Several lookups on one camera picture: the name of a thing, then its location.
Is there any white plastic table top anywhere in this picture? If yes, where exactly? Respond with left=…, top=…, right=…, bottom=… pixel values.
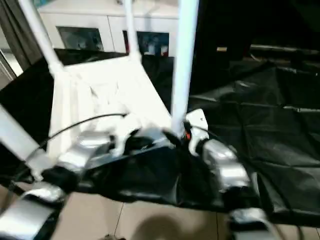
left=29, top=54, right=176, bottom=181

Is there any black work surface mat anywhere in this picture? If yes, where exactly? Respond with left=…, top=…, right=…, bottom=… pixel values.
left=0, top=48, right=320, bottom=225

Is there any red item in cabinet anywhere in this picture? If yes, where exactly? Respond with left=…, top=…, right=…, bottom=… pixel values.
left=123, top=31, right=130, bottom=54

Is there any white glass door cabinet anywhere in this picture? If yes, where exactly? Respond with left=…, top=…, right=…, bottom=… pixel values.
left=37, top=0, right=181, bottom=56

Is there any grey metal bar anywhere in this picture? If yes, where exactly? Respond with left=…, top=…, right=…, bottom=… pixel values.
left=249, top=44, right=320, bottom=55

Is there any grey curtain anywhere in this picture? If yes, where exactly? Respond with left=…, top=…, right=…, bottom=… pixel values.
left=0, top=0, right=43, bottom=70

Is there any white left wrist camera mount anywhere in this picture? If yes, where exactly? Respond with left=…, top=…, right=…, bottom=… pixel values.
left=109, top=116, right=143, bottom=158

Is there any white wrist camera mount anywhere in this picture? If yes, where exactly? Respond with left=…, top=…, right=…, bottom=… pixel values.
left=109, top=116, right=143, bottom=158
left=186, top=108, right=210, bottom=158

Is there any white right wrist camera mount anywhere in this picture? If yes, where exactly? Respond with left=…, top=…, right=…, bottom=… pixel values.
left=186, top=108, right=210, bottom=158

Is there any black left wrist camera cable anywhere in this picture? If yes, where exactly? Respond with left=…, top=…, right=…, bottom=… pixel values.
left=37, top=113, right=129, bottom=151

